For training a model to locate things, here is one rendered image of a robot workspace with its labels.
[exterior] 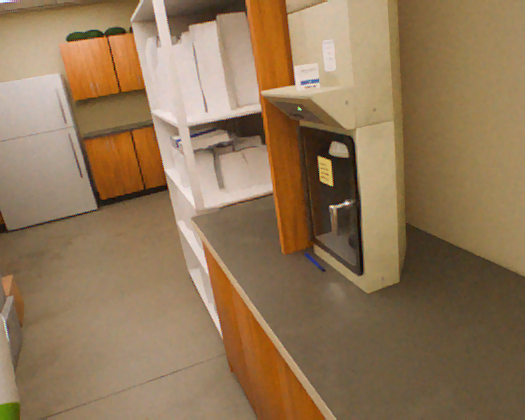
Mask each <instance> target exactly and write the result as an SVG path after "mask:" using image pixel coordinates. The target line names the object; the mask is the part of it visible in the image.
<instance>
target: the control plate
mask: <svg viewBox="0 0 525 420"><path fill-rule="evenodd" d="M272 102H274V103H275V104H276V105H277V106H279V107H280V108H281V109H282V110H284V111H285V112H286V113H287V114H289V115H290V114H295V115H296V114H299V115H300V116H302V117H303V116H305V117H306V118H304V119H301V118H300V117H299V116H297V115H296V116H297V118H296V117H294V116H293V115H292V116H291V115H290V116H291V117H292V118H293V119H301V120H307V121H312V122H317V123H322V124H325V123H324V122H322V121H321V120H319V119H318V118H316V117H315V116H314V115H313V114H312V113H311V112H310V111H309V110H308V109H307V108H305V107H304V106H303V105H302V104H294V103H286V102H276V101H272ZM292 107H293V108H294V109H292ZM298 108H300V109H301V110H299V109H298ZM307 116H308V117H309V118H310V119H307ZM311 117H312V118H313V119H312V118H311Z"/></svg>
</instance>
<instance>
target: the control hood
mask: <svg viewBox="0 0 525 420"><path fill-rule="evenodd" d="M261 94H262V96H263V97H264V98H265V99H267V100H268V101H270V102H272V101H276V102H286V103H294V104H302V105H303V106H304V107H305V108H307V109H308V110H309V111H310V112H311V113H312V114H313V115H314V116H315V117H316V118H318V119H319V120H321V121H322V122H324V123H325V124H322V123H317V122H312V121H307V120H302V121H307V122H312V123H317V124H322V125H327V126H332V127H337V128H342V129H347V130H350V129H353V128H355V127H356V123H355V108H354V94H353V88H352V87H345V86H320V88H315V89H309V90H303V91H300V90H297V89H296V86H286V87H280V88H275V89H270V90H265V91H261ZM272 104H273V105H274V106H276V107H277V108H278V109H279V110H281V111H282V112H283V113H284V114H286V115H287V116H288V117H289V118H291V119H293V118H292V117H291V116H290V115H289V114H287V113H286V112H285V111H284V110H282V109H281V108H280V107H279V106H277V105H276V104H275V103H274V102H272Z"/></svg>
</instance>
